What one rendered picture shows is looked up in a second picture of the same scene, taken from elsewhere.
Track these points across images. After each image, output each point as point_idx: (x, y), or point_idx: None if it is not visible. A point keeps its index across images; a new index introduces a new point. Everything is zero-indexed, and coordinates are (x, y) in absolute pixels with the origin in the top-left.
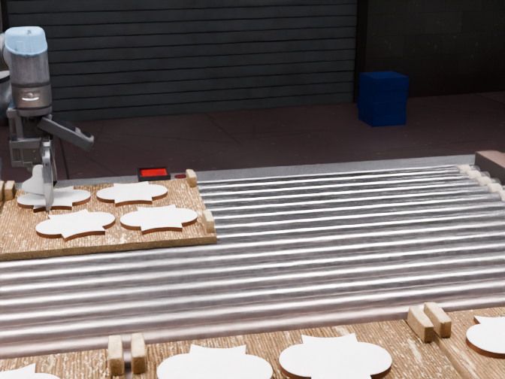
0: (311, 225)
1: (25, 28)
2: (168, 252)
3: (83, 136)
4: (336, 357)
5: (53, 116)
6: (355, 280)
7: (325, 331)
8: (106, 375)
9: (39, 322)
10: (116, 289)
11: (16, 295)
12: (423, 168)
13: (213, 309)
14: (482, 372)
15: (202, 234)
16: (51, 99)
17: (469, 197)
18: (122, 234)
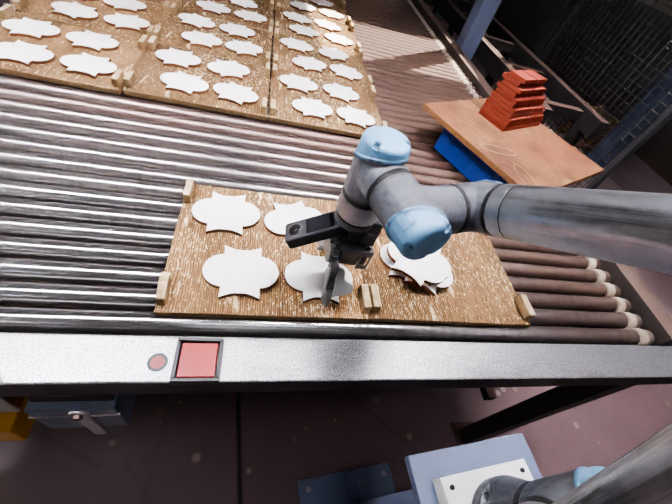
0: (89, 191)
1: (387, 137)
2: None
3: (297, 221)
4: (184, 81)
5: (332, 224)
6: (119, 128)
7: (175, 97)
8: (276, 107)
9: (306, 150)
10: (268, 161)
11: (321, 172)
12: None
13: (219, 133)
14: (127, 64)
15: (198, 187)
16: (337, 203)
17: None
18: (259, 202)
